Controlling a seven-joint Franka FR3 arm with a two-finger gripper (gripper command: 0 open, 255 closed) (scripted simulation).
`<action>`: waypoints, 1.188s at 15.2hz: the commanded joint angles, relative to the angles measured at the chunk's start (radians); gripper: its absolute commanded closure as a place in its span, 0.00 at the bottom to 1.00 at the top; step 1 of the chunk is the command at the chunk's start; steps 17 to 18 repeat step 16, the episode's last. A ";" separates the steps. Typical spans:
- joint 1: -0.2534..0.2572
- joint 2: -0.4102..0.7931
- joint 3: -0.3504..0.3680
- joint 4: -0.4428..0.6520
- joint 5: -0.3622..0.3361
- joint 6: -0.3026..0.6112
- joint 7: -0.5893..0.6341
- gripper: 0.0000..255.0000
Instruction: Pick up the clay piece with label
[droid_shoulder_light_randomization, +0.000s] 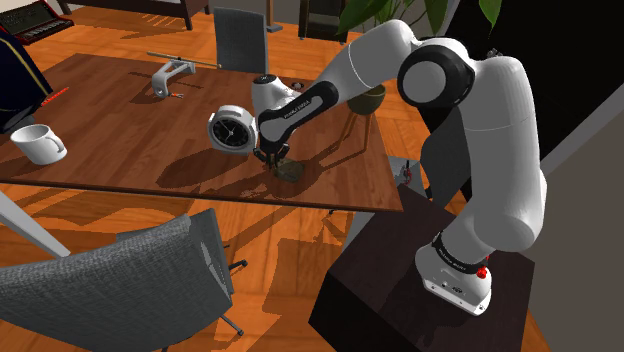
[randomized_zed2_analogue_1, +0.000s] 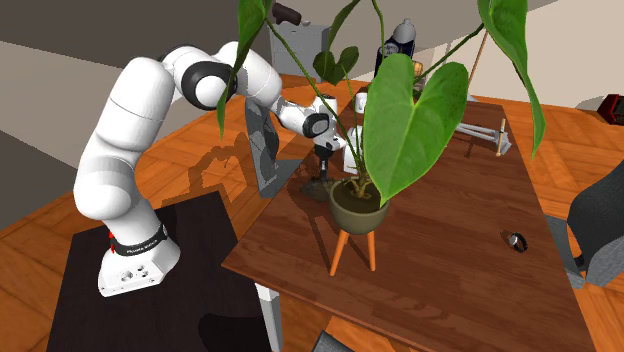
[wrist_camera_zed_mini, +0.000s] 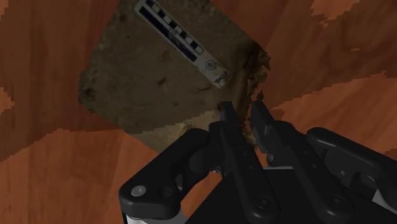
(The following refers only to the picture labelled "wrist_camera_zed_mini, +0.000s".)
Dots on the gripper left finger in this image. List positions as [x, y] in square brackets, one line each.
[235, 155]

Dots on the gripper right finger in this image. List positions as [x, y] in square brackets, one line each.
[288, 145]

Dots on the white remote control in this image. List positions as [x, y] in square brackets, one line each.
[181, 40]

